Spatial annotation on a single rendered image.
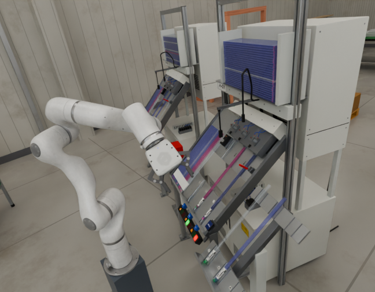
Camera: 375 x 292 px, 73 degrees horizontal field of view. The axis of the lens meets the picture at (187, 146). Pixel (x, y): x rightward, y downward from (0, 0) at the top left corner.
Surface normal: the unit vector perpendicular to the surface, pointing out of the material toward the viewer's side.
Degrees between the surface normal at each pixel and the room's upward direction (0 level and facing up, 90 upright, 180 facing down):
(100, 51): 90
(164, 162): 52
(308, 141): 90
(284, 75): 90
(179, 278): 0
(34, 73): 90
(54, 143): 74
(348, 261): 0
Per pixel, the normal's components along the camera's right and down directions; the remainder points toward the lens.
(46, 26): 0.64, 0.29
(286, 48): 0.34, 0.40
